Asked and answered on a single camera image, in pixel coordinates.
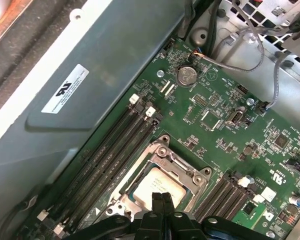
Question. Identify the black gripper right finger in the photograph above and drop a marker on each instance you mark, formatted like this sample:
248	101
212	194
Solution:
185	230

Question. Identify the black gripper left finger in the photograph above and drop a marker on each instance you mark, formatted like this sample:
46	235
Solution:
145	230

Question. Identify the silver-topped CPU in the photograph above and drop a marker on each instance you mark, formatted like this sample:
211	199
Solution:
150	190

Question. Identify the metal socket cover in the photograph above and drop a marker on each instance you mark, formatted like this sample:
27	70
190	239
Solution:
175	173

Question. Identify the black RAM slot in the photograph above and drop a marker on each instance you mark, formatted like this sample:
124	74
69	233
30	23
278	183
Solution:
231	207
223	202
88	160
213	195
125	160
113	160
100	160

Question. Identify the CPU socket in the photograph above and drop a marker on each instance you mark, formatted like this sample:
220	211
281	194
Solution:
162	151

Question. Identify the installed RAM stick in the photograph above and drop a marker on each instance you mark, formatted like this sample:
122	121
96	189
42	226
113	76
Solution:
250	208

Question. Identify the white square sticker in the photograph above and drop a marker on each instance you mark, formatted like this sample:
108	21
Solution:
268	193

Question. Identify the green motherboard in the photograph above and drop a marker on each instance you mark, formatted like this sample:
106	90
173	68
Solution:
215	140

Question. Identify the internal USB port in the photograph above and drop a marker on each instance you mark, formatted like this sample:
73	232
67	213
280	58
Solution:
235	117

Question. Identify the silver motherboard screw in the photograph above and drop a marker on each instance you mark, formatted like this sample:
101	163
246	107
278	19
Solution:
160	74
250	101

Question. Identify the round coin battery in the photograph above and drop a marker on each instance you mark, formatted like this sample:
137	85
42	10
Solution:
187	75

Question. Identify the white shroud label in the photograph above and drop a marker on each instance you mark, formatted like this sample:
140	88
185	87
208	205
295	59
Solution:
65	88

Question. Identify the silver metal drive cage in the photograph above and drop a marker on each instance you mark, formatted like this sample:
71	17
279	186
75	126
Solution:
290	72

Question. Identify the black PC case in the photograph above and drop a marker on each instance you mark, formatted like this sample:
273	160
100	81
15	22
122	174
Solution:
247	50

